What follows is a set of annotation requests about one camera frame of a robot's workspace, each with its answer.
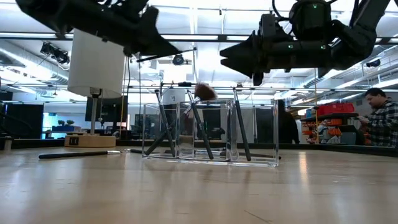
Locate black track spotlights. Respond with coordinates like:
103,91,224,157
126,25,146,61
39,41,71,65

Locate person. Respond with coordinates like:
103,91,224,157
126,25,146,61
275,99,301,145
356,87,398,147

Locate dark room panel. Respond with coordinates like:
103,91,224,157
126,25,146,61
4,103,45,140

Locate shelf with orange bins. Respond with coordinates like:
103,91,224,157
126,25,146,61
300,112,366,146

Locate round black ceiling camera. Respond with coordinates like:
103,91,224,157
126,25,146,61
172,53,185,67

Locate silver ventilation duct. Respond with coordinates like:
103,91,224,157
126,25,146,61
303,46,398,90
0,39,70,86

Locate red storage bins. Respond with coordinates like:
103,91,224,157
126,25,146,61
317,103,356,117

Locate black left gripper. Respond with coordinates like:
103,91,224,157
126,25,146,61
102,0,181,58

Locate white box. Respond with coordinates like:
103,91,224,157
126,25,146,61
162,88,187,106

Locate black brush silver ferrule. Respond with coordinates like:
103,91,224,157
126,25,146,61
238,151,282,161
38,150,123,160

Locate white cylinder lamp wooden base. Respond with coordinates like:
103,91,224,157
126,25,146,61
64,29,126,149

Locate black flat-head makeup brush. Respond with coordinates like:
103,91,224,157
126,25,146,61
194,149,233,156

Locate black wall screen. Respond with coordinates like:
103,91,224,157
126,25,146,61
85,95,129,123

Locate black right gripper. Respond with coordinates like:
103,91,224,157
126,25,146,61
220,14,301,86

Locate blue planter with plants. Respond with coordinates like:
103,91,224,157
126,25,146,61
51,119,82,133

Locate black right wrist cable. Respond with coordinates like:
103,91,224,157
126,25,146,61
271,0,293,23

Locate black aluminium table frame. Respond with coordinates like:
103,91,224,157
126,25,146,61
0,136,398,157

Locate clear acrylic three-compartment organizer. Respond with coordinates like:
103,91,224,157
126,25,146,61
142,99,280,168

